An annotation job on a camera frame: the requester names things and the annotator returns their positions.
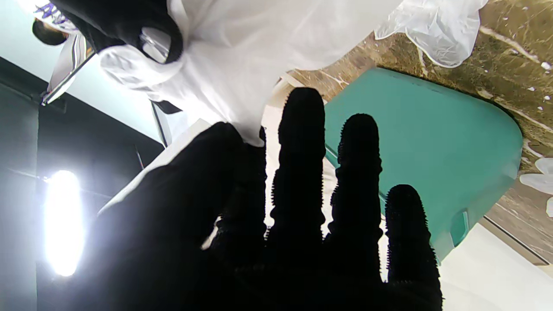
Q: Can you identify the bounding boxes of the teal plastic basket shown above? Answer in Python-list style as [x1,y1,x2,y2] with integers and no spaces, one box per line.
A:
[324,67,523,262]

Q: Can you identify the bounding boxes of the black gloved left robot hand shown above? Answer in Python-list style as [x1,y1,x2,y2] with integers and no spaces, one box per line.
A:
[39,88,443,311]

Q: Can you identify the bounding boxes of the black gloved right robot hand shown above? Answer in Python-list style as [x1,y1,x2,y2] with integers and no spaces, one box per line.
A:
[50,0,184,64]

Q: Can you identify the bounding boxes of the bright studio lamp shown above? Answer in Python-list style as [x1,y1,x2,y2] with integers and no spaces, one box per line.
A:
[43,170,85,277]

